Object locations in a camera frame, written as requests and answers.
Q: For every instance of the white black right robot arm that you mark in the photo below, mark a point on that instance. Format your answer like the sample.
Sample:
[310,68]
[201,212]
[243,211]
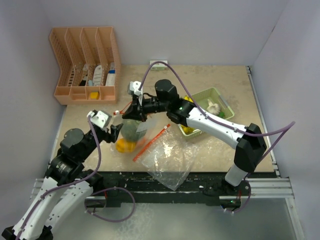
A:
[247,141]

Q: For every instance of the white garlic bulb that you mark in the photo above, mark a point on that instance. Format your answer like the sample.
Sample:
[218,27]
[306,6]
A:
[213,108]

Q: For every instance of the yellow banana bunch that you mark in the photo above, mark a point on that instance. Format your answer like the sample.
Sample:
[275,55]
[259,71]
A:
[186,129]

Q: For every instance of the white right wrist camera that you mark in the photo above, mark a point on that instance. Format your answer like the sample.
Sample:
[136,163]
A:
[135,88]

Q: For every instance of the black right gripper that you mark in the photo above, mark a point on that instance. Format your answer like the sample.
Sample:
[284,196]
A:
[134,112]

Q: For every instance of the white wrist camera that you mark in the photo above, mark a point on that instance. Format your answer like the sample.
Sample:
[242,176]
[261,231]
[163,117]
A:
[100,118]
[135,88]

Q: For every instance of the yellow block in organizer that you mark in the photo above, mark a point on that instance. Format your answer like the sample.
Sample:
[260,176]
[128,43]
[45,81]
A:
[94,95]

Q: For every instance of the black front mounting rail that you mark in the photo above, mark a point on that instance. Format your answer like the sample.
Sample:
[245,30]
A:
[208,188]

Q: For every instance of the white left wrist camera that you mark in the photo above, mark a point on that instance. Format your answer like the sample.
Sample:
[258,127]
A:
[100,118]

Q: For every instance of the pale green perforated basket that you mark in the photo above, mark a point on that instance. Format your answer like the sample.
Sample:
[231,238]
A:
[212,100]

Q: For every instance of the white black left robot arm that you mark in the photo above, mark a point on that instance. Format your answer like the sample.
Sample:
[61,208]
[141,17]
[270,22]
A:
[65,184]

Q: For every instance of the peach plastic desk organizer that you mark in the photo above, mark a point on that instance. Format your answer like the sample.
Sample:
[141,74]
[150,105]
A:
[78,50]

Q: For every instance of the white ribbed item in organizer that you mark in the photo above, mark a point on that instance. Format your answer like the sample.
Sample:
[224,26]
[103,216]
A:
[96,79]

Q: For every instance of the clear zip bag orange zipper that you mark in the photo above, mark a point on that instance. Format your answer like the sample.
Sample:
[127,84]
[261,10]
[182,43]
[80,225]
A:
[149,125]

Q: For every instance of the small white green box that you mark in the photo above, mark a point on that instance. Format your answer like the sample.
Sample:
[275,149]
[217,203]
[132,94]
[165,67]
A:
[158,66]

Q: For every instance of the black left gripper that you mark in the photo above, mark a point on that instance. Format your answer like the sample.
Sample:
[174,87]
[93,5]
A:
[114,130]

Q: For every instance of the white blue bottle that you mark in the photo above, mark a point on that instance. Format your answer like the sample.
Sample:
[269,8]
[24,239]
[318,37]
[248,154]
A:
[111,76]

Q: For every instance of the green netted melon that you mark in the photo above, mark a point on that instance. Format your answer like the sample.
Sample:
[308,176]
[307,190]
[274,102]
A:
[129,130]

